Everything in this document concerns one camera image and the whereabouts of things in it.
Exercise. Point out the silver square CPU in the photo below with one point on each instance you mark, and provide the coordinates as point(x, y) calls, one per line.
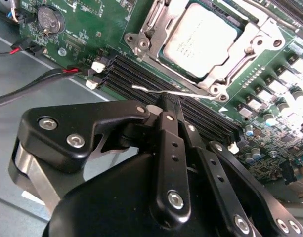
point(198, 42)

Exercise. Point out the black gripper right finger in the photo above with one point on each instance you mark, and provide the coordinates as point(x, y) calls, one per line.
point(240, 174)

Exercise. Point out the metal socket cover frame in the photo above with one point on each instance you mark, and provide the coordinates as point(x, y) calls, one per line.
point(228, 61)

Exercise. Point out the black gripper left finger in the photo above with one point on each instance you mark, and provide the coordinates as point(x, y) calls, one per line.
point(67, 123)

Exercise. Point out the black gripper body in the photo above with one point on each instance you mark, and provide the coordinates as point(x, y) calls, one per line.
point(104, 209)

